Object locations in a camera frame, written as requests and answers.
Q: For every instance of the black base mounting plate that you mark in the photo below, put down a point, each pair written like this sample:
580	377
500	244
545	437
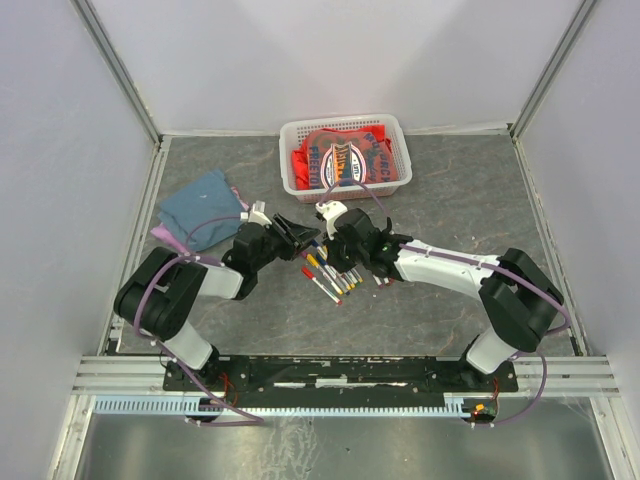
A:
352	382

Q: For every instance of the yellow cap marker pen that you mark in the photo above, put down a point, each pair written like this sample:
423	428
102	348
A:
315	263

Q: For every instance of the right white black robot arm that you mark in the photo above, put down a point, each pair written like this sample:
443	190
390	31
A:
520	301

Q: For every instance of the blue cap marker pen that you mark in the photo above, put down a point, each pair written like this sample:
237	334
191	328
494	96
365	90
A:
321	251

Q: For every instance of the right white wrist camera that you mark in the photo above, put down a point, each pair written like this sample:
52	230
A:
330	212

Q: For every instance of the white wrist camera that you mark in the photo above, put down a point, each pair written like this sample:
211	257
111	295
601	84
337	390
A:
330	212
256	214

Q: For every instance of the white plastic basket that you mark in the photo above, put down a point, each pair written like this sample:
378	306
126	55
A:
292	135

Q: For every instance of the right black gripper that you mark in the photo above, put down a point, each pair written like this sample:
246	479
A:
332	257

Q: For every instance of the pink folded cloth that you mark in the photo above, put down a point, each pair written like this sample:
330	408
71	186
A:
167	235

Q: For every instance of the blue folded cloth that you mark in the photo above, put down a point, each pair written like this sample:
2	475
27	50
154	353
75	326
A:
205	210

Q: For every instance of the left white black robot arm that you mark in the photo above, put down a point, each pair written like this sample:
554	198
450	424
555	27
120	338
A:
158	298

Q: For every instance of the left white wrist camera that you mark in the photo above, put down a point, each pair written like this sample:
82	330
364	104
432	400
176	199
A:
256	214

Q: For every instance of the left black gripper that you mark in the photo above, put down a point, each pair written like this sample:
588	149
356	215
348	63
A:
299	235

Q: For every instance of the red cap marker pen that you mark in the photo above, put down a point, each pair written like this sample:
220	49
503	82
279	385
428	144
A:
319	284

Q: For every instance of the orange printed t-shirt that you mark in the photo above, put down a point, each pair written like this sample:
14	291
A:
327	156

